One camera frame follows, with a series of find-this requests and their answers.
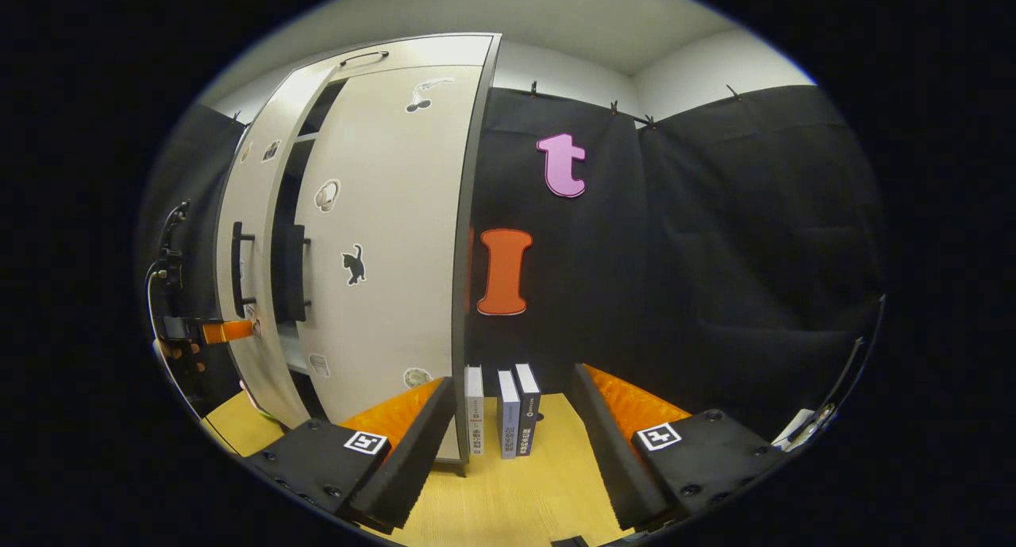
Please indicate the dark purple book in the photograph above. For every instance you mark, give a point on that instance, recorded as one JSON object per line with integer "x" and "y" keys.
{"x": 528, "y": 408}

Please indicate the white cabinet door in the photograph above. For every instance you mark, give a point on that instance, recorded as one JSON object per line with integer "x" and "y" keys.
{"x": 397, "y": 213}
{"x": 246, "y": 174}

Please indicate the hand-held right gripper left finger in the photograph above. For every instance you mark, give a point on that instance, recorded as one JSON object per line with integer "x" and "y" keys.
{"x": 409, "y": 460}

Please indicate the white book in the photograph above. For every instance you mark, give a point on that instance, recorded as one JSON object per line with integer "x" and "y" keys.
{"x": 475, "y": 412}

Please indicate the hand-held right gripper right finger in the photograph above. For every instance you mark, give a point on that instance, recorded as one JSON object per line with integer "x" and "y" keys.
{"x": 615, "y": 468}

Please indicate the white and grey cabinet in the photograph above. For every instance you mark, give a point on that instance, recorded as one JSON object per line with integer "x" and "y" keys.
{"x": 476, "y": 213}

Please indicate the light lavender book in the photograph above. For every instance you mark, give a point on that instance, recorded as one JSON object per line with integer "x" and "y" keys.
{"x": 508, "y": 416}

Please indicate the white flat device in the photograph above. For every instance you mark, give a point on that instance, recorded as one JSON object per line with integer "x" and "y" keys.
{"x": 802, "y": 428}

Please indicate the white cabinet shelf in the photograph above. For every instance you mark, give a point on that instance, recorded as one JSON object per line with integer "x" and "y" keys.
{"x": 295, "y": 356}

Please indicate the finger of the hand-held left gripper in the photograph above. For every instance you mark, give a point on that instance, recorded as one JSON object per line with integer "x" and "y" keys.
{"x": 226, "y": 332}

